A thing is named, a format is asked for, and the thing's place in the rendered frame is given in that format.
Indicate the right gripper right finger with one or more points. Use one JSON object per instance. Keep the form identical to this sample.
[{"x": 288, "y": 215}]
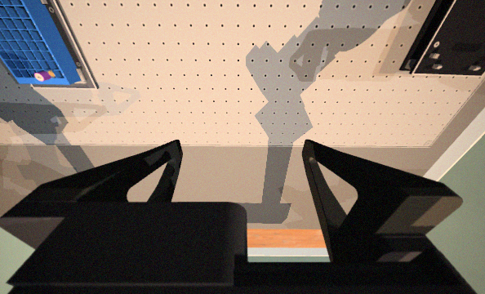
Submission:
[{"x": 390, "y": 201}]

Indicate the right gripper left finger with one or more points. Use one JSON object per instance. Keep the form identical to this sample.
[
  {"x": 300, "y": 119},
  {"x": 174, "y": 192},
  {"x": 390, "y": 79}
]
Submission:
[{"x": 110, "y": 182}]

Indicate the blue grid tube rack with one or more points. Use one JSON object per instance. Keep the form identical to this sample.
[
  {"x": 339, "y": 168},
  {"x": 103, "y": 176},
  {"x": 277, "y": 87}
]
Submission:
[{"x": 45, "y": 50}]

